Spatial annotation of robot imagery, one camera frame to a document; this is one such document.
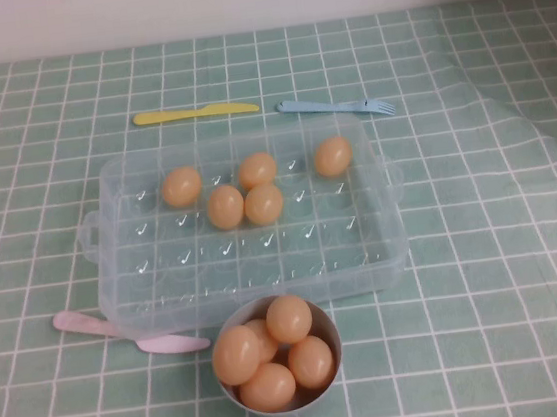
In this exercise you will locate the yellow plastic knife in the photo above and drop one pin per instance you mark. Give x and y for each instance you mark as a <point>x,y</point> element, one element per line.
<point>172,115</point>

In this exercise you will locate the transparent plastic egg box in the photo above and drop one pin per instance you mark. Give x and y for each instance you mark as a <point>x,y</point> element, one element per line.
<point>315,264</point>

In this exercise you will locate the grey round bowl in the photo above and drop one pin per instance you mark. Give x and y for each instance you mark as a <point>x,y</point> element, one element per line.
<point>327,321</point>

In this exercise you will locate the blue plastic fork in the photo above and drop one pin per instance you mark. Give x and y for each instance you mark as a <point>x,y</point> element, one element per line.
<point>317,108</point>

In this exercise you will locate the pink plastic knife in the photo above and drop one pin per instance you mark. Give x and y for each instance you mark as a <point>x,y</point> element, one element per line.
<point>80,323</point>

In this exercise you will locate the brown egg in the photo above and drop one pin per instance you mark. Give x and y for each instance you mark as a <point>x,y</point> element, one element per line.
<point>260,332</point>
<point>264,205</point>
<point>257,169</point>
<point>236,355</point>
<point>289,319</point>
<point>267,388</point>
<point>333,156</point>
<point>225,207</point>
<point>311,362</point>
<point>181,187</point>

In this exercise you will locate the green white checked tablecloth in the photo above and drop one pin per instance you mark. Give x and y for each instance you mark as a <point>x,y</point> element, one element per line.
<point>470,297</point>

